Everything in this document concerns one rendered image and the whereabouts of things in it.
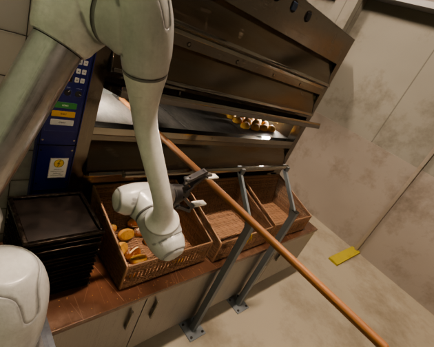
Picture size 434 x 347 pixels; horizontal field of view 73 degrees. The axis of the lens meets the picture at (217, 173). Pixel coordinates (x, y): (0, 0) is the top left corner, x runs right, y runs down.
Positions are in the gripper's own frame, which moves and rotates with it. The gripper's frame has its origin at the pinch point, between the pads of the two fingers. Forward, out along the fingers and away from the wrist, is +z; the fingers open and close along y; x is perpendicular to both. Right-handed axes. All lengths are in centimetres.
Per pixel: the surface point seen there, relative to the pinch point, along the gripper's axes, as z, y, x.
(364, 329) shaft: 5, 0, 71
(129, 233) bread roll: -2, 56, -36
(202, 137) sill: 43, 3, -55
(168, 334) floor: 27, 120, -1
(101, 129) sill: -22, 3, -55
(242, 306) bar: 93, 119, 8
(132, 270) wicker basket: -16, 50, -8
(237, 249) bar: 42, 43, 5
